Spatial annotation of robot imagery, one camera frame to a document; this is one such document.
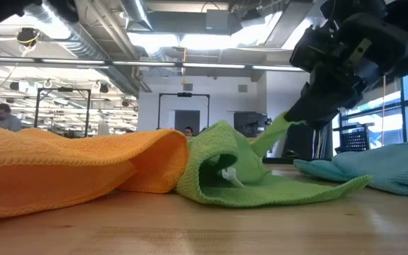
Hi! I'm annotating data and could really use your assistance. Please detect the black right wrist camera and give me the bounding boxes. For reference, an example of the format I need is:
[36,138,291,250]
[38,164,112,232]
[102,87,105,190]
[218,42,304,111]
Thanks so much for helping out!
[290,26,338,74]

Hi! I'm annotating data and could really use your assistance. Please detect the grey door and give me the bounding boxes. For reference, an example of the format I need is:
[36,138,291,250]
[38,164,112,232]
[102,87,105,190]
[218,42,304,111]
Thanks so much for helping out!
[174,109,200,135]

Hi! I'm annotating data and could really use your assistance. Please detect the green microfiber towel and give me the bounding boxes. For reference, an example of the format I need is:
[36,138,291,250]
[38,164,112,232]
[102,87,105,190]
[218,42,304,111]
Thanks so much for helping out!
[175,112,374,208]

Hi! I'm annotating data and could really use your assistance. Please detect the black wall equipment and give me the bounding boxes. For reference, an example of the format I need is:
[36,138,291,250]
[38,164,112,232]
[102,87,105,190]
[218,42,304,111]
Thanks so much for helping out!
[233,111,268,138]

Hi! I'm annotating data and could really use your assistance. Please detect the black ceiling cable reel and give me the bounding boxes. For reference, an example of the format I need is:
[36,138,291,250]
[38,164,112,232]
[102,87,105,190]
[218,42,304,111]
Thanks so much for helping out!
[16,27,41,47]

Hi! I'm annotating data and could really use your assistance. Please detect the black metal gantry frame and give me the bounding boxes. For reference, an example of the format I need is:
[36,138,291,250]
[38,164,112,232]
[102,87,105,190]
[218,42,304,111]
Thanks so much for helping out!
[33,87,91,138]
[157,92,210,130]

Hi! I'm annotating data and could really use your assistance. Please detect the light blue microfiber towel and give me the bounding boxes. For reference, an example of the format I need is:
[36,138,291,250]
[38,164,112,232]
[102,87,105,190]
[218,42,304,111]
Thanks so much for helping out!
[293,138,408,198]

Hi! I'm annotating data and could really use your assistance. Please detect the orange microfiber towel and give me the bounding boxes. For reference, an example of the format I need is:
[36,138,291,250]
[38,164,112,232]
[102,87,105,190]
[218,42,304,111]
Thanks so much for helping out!
[0,118,190,222]

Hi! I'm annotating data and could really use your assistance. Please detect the black folding panel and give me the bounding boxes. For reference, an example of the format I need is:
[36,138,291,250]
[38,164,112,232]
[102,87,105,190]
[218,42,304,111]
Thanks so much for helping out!
[283,123,334,160]

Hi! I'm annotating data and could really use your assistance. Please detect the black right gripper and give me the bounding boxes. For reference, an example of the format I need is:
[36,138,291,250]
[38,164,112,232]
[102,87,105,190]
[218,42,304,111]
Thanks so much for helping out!
[283,12,408,130]

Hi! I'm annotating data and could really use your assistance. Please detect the long ceiling light bar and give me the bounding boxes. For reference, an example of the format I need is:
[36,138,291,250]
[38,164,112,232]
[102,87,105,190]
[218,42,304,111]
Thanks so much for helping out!
[0,56,304,72]

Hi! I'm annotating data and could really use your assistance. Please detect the black plastic crate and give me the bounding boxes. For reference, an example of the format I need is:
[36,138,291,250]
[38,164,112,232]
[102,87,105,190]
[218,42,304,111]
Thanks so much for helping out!
[339,123,370,153]

